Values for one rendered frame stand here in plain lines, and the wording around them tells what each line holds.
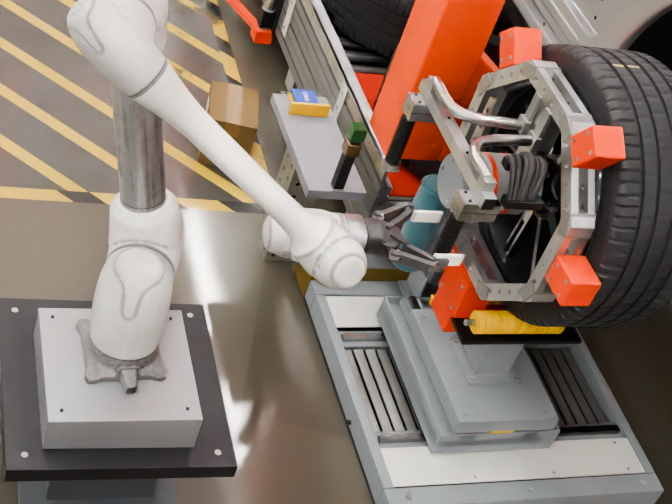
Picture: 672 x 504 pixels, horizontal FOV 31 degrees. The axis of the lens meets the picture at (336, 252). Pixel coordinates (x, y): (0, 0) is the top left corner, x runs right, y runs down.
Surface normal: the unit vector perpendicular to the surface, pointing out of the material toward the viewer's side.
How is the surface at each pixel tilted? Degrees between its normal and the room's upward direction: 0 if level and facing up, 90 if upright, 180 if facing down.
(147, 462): 0
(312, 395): 0
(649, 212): 58
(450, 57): 90
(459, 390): 0
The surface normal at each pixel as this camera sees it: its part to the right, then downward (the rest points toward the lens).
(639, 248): 0.33, 0.44
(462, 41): 0.26, 0.69
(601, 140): 0.38, -0.19
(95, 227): 0.28, -0.72
